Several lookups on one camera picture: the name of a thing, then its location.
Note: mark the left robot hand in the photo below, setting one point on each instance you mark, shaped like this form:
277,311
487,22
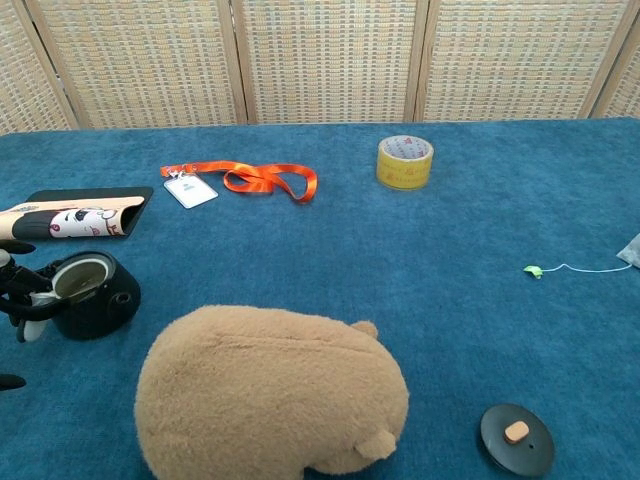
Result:
25,282

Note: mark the black teapot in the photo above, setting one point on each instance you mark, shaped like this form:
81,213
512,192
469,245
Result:
100,310

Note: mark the tea bag with green tag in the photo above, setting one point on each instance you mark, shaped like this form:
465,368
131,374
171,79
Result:
631,252

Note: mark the black teapot lid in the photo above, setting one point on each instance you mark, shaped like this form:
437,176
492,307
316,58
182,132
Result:
500,440

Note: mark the rolled cartoon mouse pad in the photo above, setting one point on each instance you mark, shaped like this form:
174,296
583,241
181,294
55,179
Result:
75,220

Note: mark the white ID badge holder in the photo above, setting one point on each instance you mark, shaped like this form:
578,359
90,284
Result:
192,192

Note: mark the woven folding screen panel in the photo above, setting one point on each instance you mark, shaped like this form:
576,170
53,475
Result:
330,60
145,65
515,60
20,85
627,85

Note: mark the brown plush capybara toy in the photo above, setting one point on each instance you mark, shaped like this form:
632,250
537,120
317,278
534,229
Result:
270,395

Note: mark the blue carpet table cover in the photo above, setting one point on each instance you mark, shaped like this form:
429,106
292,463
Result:
350,240

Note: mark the yellow packing tape roll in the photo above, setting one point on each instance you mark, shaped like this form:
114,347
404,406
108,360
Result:
400,175

